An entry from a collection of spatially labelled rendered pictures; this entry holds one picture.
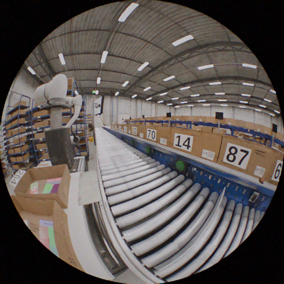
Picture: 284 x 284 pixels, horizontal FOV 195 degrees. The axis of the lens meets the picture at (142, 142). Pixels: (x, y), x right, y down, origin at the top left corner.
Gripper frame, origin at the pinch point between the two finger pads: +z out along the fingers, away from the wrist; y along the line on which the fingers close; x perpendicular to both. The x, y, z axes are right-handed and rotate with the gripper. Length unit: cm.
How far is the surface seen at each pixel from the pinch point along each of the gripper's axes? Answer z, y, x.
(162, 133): 56, -23, 60
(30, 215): 59, -12, -49
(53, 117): 21.5, 24.5, -11.3
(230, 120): 231, -121, 473
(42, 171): 27.6, -5.0, -36.4
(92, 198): 57, -25, -11
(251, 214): 133, -46, 16
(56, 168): 30.3, -8.5, -23.7
